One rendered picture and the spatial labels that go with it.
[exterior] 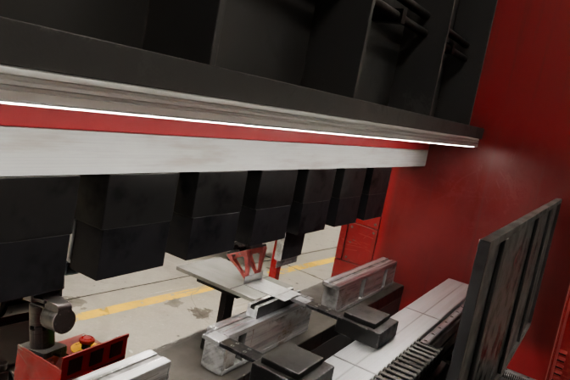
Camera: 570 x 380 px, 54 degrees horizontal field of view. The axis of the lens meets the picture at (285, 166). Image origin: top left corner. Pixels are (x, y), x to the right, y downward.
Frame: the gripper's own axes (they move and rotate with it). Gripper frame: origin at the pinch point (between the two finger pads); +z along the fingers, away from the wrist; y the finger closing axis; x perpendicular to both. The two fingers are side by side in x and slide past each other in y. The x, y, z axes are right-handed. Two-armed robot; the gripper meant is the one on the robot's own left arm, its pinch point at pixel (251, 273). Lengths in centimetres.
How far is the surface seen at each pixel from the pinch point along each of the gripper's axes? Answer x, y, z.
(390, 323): -35.2, 2.3, 17.2
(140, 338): 164, 103, 30
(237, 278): 3.1, -2.3, 0.4
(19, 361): 40, -43, 8
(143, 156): -29, -60, -24
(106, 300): 210, 122, 7
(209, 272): 9.2, -5.9, -2.6
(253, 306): -7.7, -12.4, 7.0
